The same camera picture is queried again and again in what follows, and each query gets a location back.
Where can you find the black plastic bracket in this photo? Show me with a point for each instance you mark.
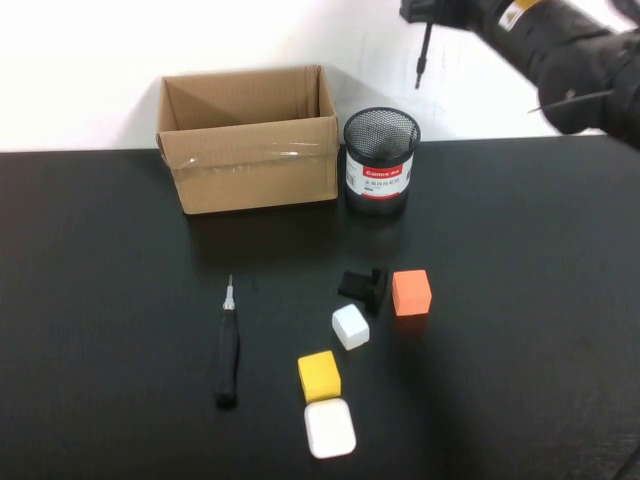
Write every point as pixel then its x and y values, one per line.
pixel 350 285

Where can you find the small white cube block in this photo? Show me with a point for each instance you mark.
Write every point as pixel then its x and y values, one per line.
pixel 350 327

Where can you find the large white rounded block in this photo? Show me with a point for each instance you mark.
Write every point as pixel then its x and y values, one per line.
pixel 330 430

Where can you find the yellow cube block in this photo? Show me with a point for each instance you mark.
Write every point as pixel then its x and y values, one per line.
pixel 320 375

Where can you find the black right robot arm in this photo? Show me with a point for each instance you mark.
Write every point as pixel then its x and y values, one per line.
pixel 575 55

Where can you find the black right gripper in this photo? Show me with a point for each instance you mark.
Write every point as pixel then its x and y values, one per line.
pixel 465 11

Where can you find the orange cube block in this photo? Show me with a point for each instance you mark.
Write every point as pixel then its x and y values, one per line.
pixel 412 295

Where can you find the open brown cardboard box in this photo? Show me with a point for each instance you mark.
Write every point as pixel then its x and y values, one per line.
pixel 250 175

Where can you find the black mesh pen holder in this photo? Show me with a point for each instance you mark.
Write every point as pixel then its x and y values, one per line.
pixel 380 200

